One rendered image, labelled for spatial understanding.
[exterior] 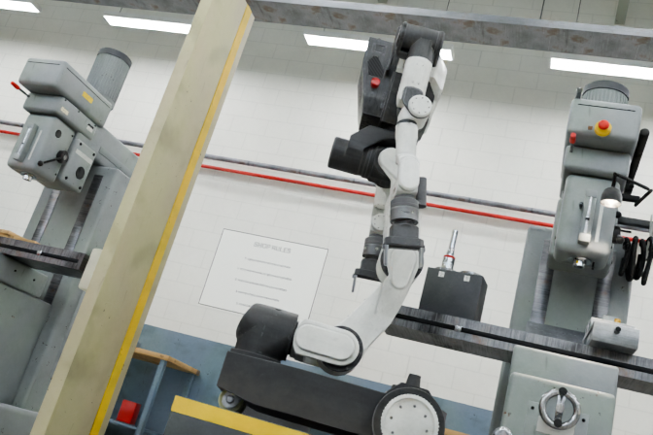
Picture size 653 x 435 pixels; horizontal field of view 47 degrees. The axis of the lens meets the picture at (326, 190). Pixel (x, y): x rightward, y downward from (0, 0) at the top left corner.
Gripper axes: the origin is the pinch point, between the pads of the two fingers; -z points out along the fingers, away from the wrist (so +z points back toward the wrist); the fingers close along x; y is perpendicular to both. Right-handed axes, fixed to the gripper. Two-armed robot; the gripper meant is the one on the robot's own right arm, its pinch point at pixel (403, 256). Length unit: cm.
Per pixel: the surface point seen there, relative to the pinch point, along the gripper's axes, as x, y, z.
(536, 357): 53, 31, -22
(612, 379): 75, 23, -28
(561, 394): 46, -2, -38
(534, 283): 77, 90, 20
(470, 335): 36, 51, -12
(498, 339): 45, 48, -14
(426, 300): 22, 63, 2
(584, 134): 75, 31, 63
